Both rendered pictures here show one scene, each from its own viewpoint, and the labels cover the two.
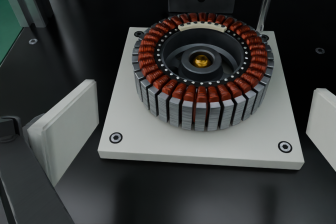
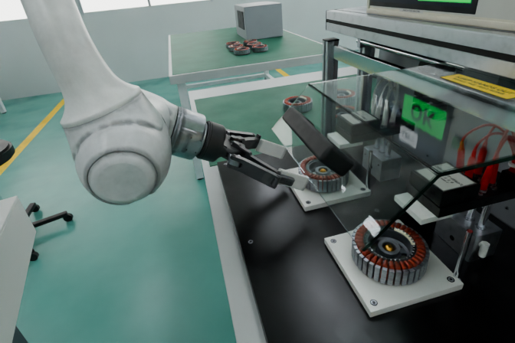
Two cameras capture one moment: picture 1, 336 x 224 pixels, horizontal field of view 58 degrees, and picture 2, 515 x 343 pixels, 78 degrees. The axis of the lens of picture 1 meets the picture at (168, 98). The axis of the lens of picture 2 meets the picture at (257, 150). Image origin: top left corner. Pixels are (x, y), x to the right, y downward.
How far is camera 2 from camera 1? 61 cm
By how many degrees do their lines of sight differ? 58
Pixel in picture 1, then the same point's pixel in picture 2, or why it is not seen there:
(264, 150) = (303, 198)
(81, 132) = (272, 152)
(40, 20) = not seen: hidden behind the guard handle
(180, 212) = (275, 191)
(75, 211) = not seen: hidden behind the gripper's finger
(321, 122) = (298, 180)
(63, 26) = not seen: hidden behind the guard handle
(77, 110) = (273, 146)
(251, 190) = (290, 203)
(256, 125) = (313, 195)
